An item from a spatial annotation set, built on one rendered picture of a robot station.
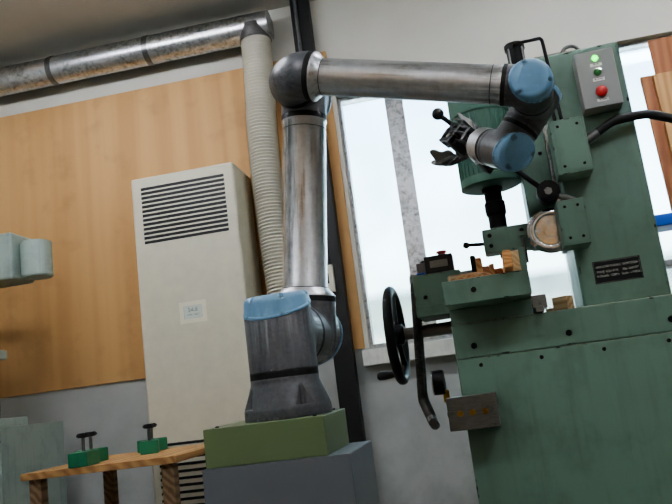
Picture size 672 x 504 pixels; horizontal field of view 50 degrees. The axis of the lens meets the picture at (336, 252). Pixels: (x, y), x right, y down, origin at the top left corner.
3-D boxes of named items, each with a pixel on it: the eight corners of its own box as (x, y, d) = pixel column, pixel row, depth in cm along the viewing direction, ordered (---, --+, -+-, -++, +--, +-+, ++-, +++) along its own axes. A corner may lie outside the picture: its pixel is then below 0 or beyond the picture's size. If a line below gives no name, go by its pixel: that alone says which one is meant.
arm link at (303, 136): (263, 368, 170) (264, 64, 181) (289, 366, 187) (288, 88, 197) (325, 367, 166) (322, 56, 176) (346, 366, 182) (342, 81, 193)
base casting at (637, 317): (466, 362, 228) (461, 333, 230) (658, 337, 217) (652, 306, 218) (456, 360, 185) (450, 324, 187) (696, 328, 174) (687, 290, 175)
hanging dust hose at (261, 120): (271, 315, 355) (242, 51, 382) (305, 310, 353) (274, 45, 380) (261, 312, 339) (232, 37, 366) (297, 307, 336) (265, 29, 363)
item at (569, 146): (556, 183, 198) (546, 131, 201) (590, 176, 196) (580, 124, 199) (558, 174, 190) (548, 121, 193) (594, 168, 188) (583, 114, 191)
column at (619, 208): (577, 315, 213) (533, 87, 226) (657, 304, 208) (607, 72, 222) (584, 309, 191) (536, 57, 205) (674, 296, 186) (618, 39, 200)
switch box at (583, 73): (582, 117, 199) (571, 63, 202) (620, 109, 197) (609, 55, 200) (584, 109, 193) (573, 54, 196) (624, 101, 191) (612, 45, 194)
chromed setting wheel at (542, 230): (530, 257, 196) (522, 213, 199) (578, 250, 194) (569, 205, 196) (531, 255, 193) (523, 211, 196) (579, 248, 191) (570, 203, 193)
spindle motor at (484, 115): (463, 200, 223) (448, 106, 229) (521, 190, 219) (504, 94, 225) (459, 186, 206) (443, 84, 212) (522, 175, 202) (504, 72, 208)
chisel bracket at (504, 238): (486, 262, 213) (482, 234, 215) (535, 255, 210) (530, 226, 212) (486, 259, 206) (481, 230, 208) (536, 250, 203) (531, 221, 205)
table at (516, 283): (431, 326, 237) (428, 308, 239) (526, 313, 231) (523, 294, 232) (406, 311, 179) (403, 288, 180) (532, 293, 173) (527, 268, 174)
